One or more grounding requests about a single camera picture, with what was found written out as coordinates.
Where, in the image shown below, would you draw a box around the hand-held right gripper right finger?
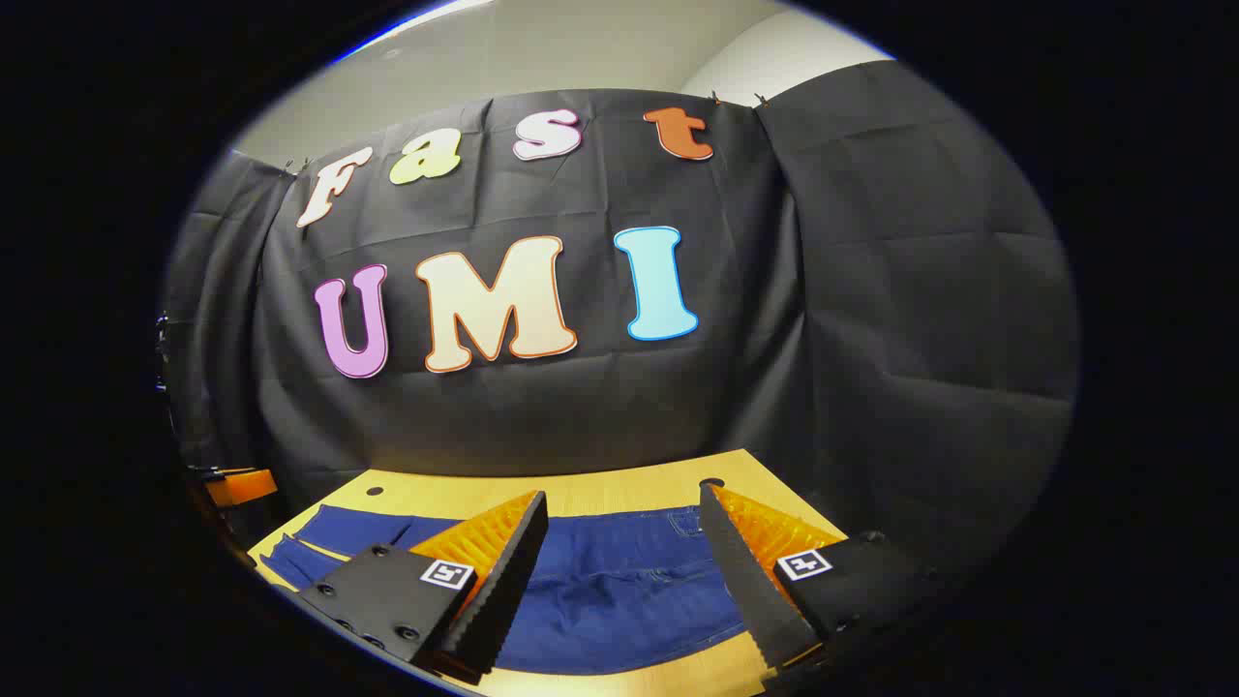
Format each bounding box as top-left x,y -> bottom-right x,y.
699,481 -> 957,677

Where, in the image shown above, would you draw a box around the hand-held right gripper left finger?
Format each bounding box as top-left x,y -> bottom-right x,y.
298,490 -> 550,686

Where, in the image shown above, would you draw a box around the blue jeans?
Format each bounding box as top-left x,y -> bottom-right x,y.
259,503 -> 748,676

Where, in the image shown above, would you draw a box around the black backdrop cloth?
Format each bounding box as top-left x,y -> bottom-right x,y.
160,60 -> 1080,582

